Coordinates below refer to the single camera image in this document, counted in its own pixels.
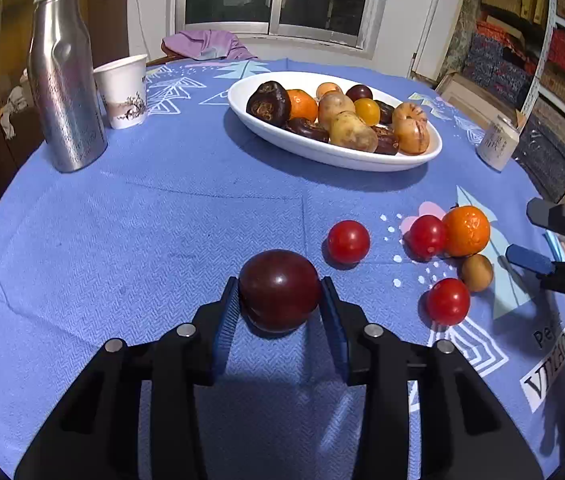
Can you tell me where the green patterned panel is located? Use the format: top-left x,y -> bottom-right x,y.
443,0 -> 481,78

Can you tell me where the brown speckled fruit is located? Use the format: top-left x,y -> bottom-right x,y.
329,111 -> 379,153

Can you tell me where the striped peach-coloured fruit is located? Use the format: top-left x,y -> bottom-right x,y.
393,102 -> 431,156

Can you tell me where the smooth tan round fruit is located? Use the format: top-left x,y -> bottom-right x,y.
318,92 -> 357,131

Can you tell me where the white oval plate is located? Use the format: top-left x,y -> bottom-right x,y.
227,71 -> 443,172

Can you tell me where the large dark red plum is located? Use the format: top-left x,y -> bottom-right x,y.
238,249 -> 321,333

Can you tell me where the purple cloth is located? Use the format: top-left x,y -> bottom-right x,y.
162,30 -> 258,61

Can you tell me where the large orange-yellow tomato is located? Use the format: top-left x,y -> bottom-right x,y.
353,98 -> 381,127

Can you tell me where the orange mandarin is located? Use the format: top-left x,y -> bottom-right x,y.
287,89 -> 319,122
443,205 -> 492,257

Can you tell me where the beige drink can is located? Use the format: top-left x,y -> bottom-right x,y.
477,115 -> 521,171

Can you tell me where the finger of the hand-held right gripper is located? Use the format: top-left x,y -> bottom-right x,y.
507,244 -> 565,295
527,198 -> 565,256

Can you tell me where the blue printed tablecloth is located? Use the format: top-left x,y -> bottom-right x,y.
0,57 -> 565,480

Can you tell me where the stack of patterned boxes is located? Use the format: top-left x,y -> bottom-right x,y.
463,0 -> 565,211

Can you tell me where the silver metal bottle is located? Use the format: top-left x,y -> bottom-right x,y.
27,0 -> 109,174

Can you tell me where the red cherry tomato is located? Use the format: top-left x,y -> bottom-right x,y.
405,215 -> 448,261
327,220 -> 371,266
426,278 -> 471,326

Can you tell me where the small dark plum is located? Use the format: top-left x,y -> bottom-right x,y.
345,84 -> 374,103

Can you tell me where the white board panel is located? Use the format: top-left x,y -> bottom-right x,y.
409,0 -> 448,81

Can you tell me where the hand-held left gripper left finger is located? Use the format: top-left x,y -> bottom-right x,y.
14,276 -> 241,480

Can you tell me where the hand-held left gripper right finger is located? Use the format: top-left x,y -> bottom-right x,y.
319,276 -> 546,480

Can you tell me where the white paper cup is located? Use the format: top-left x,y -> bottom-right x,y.
93,54 -> 149,130

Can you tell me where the large dark wrinkled passion fruit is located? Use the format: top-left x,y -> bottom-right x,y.
246,81 -> 292,128

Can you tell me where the small tan longan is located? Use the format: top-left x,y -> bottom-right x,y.
459,254 -> 494,292

